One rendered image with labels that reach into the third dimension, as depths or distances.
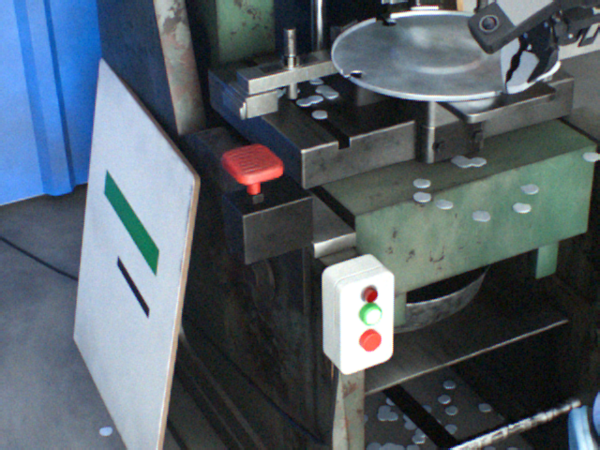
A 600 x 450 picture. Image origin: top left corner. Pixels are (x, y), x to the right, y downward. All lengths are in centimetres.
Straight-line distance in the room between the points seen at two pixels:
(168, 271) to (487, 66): 60
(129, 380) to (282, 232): 72
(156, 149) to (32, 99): 94
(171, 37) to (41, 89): 97
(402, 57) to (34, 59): 130
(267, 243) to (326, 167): 18
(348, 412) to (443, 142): 38
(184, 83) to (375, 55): 36
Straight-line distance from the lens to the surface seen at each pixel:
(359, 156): 161
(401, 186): 160
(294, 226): 147
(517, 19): 140
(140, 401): 207
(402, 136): 164
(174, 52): 186
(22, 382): 237
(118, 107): 209
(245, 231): 144
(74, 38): 280
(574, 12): 145
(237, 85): 168
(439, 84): 156
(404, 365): 183
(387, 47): 167
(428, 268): 165
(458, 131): 165
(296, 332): 165
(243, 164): 142
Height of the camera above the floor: 144
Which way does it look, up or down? 32 degrees down
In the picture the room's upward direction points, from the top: 2 degrees counter-clockwise
